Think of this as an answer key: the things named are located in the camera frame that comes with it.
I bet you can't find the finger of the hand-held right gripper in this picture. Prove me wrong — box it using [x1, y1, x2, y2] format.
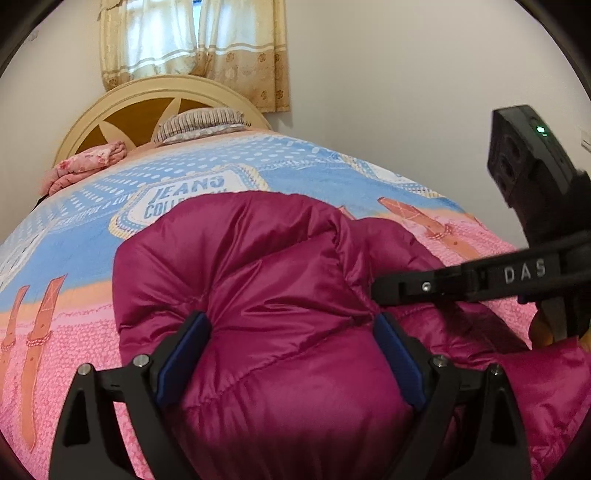
[372, 263, 472, 306]

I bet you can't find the magenta down jacket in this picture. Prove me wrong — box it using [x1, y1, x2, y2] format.
[112, 191, 591, 480]

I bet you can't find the pink folded cloth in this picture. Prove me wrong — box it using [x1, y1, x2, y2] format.
[39, 141, 127, 197]

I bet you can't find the striped pillow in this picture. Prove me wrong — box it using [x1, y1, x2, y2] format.
[152, 107, 252, 146]

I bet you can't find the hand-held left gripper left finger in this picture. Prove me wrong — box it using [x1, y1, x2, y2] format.
[48, 311, 213, 480]

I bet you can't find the person's right hand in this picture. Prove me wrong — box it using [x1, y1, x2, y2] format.
[529, 314, 556, 352]

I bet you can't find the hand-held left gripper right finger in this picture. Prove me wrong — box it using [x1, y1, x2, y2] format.
[373, 313, 532, 480]

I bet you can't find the cream wooden headboard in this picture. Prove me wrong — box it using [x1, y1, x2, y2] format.
[53, 76, 273, 167]

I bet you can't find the bed with blue-pink cover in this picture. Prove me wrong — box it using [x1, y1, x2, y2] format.
[0, 129, 541, 467]

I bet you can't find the beige patterned curtain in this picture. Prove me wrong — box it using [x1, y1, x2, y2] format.
[99, 0, 291, 114]

